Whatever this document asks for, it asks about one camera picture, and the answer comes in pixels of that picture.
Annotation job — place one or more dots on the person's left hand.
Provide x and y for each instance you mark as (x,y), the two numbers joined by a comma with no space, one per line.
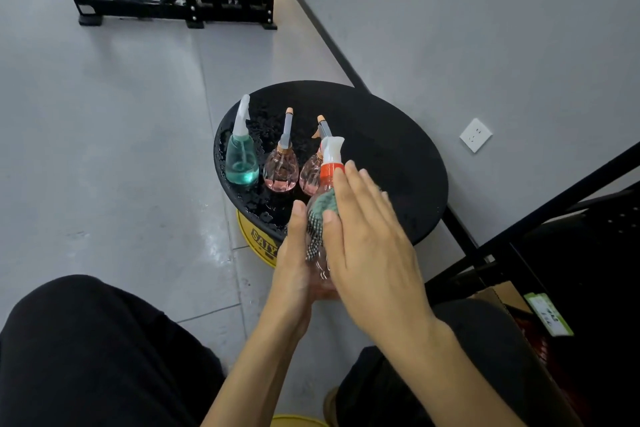
(292,281)

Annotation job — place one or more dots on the person's right hand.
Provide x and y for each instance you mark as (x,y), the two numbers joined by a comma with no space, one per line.
(375,271)

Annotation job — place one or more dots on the green cleaning cloth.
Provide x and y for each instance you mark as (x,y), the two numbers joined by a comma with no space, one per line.
(320,211)

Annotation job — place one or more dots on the pink spray bottle grey nozzle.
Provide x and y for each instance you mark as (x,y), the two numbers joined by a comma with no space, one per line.
(281,171)
(312,171)

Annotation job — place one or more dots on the green spray bottle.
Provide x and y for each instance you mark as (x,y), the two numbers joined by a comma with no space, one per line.
(242,166)

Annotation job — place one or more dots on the pink bottle orange white nozzle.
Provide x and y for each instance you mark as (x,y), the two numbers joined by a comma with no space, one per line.
(330,151)

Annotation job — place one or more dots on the black metal rack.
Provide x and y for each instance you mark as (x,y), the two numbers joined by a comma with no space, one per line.
(575,251)

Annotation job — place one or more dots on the person's left forearm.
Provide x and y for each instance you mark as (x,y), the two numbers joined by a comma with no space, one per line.
(250,381)

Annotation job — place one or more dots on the person's light shoe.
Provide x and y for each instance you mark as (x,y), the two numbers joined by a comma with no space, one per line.
(330,406)

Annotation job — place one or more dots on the yellow barrel base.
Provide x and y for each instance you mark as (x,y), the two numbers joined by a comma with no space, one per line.
(257,241)

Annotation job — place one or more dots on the round black table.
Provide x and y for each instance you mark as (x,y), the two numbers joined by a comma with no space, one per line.
(410,161)

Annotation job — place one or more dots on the brown cardboard box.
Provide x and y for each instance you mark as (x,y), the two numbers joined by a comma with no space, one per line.
(505,294)

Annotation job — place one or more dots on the yellow round stool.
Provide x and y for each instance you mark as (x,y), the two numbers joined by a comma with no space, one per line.
(297,421)

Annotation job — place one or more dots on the green white label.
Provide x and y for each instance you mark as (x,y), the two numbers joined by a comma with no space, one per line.
(549,314)

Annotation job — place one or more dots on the white wall socket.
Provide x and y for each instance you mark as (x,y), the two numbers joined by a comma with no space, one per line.
(476,135)

